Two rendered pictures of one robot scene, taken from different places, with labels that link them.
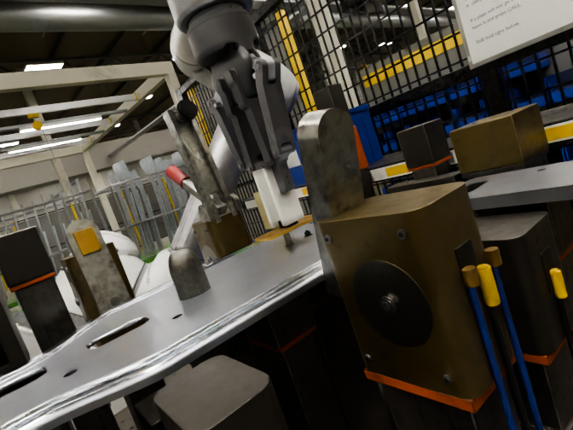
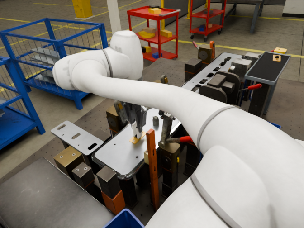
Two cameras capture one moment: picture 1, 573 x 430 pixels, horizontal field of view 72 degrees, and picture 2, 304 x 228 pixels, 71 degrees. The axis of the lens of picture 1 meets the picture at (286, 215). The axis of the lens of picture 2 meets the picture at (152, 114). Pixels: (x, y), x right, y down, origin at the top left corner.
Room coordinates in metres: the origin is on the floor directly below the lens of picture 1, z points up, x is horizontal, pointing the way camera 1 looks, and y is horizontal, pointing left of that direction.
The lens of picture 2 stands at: (1.15, -0.12, 1.67)
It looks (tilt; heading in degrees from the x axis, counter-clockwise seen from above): 37 degrees down; 165
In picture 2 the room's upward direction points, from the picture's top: 4 degrees counter-clockwise
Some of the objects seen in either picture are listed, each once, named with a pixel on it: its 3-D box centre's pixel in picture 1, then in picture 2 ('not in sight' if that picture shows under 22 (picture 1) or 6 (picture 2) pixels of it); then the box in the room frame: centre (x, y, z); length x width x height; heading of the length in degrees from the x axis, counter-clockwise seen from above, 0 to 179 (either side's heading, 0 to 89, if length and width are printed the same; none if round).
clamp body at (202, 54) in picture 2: not in sight; (203, 67); (-0.31, 0.76, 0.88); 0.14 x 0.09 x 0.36; 35
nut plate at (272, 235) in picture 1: (288, 223); (137, 136); (0.46, 0.00, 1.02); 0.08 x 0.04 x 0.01; 125
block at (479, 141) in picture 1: (527, 246); (79, 183); (0.51, -0.29, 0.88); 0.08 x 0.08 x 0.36; 35
